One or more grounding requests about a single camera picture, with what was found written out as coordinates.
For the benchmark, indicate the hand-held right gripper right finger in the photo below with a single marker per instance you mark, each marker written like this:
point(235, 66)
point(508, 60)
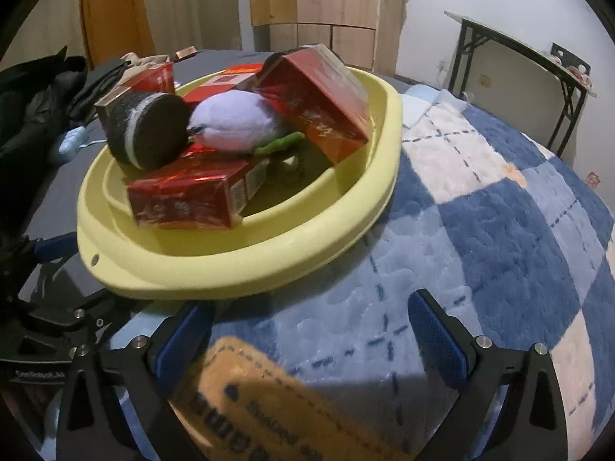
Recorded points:
point(437, 336)

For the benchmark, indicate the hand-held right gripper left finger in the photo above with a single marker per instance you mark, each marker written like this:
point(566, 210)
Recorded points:
point(185, 341)

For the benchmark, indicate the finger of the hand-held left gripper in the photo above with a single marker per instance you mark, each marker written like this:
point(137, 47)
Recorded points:
point(86, 319)
point(55, 247)

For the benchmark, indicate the yellow plastic tray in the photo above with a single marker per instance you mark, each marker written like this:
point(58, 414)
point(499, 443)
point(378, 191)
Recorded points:
point(240, 259)

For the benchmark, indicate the purple powder puff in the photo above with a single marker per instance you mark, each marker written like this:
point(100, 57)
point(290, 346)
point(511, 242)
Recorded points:
point(235, 122)

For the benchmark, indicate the dark red gold cigarette box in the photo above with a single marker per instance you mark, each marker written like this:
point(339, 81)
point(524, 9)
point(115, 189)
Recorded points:
point(317, 105)

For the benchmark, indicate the blue checkered blanket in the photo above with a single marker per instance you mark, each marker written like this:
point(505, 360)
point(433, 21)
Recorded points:
point(480, 230)

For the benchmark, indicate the black jacket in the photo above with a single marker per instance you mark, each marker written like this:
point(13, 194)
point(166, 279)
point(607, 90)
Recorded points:
point(33, 101)

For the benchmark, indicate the beige garment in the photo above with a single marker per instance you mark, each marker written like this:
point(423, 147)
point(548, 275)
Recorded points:
point(144, 59)

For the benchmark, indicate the pink bag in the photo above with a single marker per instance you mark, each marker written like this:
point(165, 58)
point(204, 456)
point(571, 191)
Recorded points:
point(593, 180)

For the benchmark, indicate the small rose gold box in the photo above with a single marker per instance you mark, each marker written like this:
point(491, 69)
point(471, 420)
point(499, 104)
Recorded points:
point(185, 53)

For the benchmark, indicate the orange wooden door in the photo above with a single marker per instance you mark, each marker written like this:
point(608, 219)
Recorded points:
point(115, 9)

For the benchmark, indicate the beige curtain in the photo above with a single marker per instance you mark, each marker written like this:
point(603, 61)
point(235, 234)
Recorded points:
point(192, 5)

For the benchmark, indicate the grey folding table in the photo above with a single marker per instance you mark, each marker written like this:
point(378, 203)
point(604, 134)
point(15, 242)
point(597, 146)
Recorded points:
point(509, 38)

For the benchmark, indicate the wooden wardrobe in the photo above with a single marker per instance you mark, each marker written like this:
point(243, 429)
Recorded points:
point(331, 5)

